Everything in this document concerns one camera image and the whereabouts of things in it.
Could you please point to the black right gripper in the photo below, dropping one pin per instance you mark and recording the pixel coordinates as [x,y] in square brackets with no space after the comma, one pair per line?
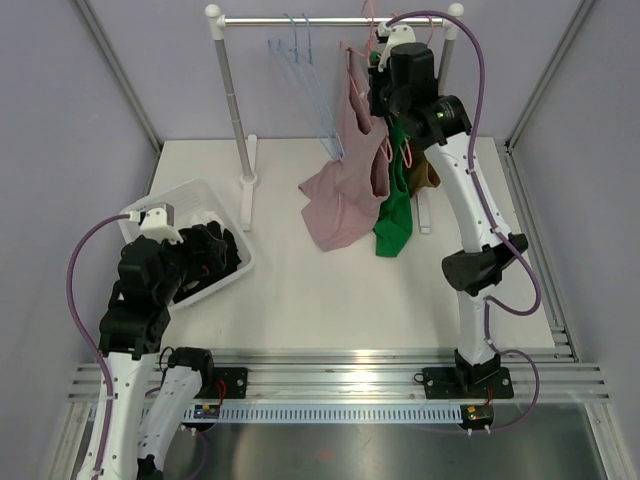
[376,79]

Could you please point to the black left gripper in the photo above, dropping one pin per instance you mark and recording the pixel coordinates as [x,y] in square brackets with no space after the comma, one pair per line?
[210,259]

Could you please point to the black tank top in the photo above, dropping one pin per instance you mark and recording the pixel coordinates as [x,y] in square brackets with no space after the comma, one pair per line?
[232,266]

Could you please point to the white tank top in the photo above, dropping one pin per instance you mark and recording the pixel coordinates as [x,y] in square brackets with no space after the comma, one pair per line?
[205,217]

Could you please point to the pink wire hanger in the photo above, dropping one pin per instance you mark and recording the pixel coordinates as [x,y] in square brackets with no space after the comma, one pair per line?
[368,13]
[407,150]
[431,31]

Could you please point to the light blue wire hanger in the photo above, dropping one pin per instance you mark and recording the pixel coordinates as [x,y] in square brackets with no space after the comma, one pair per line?
[300,99]
[302,66]

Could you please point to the mauve pink tank top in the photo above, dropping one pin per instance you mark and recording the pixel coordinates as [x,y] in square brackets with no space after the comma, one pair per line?
[345,196]

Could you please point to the green tank top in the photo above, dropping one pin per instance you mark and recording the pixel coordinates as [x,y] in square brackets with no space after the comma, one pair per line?
[394,226]

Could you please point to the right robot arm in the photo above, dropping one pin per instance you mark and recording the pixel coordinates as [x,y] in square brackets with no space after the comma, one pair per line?
[403,87]

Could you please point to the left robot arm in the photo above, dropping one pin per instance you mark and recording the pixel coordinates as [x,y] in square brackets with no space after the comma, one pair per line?
[128,442]

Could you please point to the brown tank top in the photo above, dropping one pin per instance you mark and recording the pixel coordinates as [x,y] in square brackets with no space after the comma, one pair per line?
[421,175]

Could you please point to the white plastic laundry basket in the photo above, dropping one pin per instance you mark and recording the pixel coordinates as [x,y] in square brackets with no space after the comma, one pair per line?
[187,198]

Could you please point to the metal clothes rack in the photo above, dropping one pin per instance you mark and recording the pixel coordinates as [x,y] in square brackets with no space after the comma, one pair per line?
[247,144]

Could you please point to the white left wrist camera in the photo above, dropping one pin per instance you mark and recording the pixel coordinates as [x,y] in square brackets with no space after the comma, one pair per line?
[156,222]

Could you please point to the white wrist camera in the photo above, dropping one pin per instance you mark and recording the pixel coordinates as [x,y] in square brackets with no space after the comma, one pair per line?
[392,36]
[156,222]

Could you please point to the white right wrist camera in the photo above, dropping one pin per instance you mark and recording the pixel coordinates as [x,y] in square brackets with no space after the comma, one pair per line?
[392,36]

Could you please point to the aluminium mounting rail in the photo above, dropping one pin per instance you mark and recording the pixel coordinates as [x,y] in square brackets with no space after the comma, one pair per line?
[390,386]

